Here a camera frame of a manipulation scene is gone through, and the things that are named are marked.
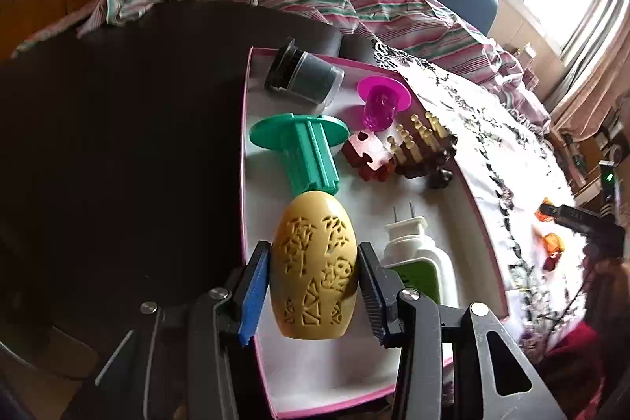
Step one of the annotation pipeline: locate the white plug adapter green label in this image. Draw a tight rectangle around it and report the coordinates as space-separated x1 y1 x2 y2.
381 202 461 307

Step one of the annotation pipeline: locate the cluttered shelf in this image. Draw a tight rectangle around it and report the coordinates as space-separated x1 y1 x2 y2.
556 120 630 204

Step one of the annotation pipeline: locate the yellow carved egg-shaped ornament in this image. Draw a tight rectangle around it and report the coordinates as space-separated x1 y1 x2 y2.
271 191 358 341

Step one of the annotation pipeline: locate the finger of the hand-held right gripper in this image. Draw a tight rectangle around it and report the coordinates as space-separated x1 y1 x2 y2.
539 202 604 231

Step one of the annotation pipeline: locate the pink green striped blanket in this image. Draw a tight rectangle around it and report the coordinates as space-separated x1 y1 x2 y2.
12 0 552 140

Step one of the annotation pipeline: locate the grey jar with black lid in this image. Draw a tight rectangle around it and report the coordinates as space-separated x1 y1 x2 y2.
263 37 345 108

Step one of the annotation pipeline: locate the red wooden puzzle piece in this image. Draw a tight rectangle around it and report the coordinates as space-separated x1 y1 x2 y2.
343 130 397 182

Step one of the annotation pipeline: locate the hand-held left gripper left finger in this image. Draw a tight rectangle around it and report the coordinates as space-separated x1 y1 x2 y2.
64 240 271 420

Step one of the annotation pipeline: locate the wooden peg puzzle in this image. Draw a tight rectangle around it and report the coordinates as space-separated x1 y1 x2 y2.
386 111 456 189

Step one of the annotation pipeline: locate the white purple floral cloth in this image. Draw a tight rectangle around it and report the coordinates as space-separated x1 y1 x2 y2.
369 39 591 342

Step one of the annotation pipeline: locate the black leather cushion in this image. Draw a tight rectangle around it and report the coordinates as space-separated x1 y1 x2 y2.
0 2 375 352

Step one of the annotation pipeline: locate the green plastic flanged spool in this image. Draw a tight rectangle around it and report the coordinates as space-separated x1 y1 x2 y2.
248 112 349 197

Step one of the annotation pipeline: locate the person's red clothing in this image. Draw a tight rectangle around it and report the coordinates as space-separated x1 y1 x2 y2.
536 322 616 420

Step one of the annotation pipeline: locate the person's right forearm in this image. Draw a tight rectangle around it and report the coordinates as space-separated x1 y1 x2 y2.
586 253 630 332

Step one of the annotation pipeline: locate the pink curtain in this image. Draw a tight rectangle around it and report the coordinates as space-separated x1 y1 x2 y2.
546 0 630 140

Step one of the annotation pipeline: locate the pink-edged white cardboard box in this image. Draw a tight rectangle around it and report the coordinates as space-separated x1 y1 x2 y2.
241 47 510 418

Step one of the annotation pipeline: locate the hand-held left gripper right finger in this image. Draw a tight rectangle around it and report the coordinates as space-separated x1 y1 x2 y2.
357 242 567 420

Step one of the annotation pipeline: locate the magenta translucent flanged spool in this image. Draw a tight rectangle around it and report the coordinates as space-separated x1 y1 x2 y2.
357 76 411 133

